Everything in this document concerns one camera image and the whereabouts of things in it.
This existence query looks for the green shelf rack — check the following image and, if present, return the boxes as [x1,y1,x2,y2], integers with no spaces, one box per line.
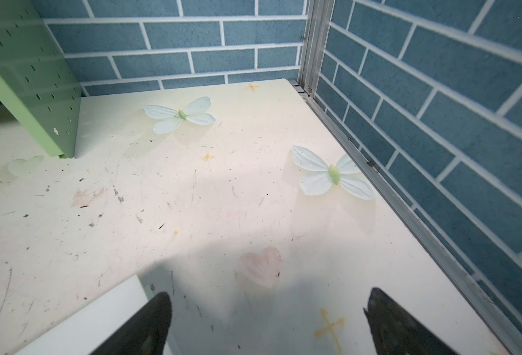
[0,1,82,158]

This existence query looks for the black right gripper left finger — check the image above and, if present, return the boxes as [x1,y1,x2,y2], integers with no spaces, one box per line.
[92,292,172,355]

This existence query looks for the white book brown stripes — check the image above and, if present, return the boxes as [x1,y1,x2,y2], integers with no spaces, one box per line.
[18,275,180,354]

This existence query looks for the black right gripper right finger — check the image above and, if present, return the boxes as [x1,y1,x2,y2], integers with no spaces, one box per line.
[364,287,457,355]

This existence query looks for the metal corner frame post right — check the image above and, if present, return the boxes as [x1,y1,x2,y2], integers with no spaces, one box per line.
[298,0,335,97]

